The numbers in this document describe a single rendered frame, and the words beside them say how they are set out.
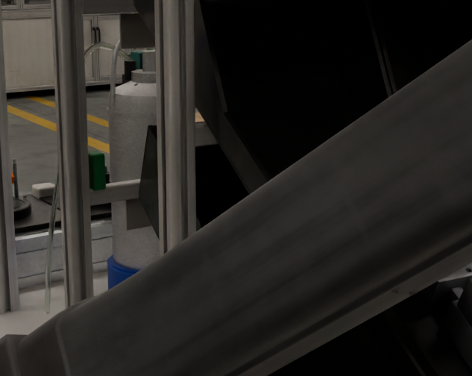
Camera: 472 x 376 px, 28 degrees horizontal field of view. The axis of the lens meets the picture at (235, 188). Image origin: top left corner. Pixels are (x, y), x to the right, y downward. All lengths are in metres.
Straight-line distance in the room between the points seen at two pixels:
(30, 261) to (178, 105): 1.29
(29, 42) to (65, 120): 9.09
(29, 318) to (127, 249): 0.31
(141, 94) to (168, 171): 0.81
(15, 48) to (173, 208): 9.19
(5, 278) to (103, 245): 0.26
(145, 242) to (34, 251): 0.44
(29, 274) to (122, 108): 0.56
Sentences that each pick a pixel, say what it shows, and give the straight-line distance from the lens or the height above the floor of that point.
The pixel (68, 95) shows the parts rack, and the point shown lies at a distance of 0.77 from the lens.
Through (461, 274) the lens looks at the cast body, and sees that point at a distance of 0.77.
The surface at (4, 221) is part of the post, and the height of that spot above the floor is 1.03.
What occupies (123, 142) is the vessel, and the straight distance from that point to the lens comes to 1.46.
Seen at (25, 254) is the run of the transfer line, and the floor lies 0.93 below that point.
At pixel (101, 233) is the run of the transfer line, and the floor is 0.94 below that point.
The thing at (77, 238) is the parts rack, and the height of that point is 1.27.
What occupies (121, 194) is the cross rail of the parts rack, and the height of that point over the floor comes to 1.30.
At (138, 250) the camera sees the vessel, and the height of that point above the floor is 1.04.
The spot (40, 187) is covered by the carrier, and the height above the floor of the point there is 0.99.
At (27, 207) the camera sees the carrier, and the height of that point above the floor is 0.99.
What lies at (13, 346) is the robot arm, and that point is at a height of 1.35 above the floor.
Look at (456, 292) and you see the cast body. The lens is 0.77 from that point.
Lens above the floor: 1.51
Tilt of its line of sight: 14 degrees down
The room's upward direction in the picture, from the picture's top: straight up
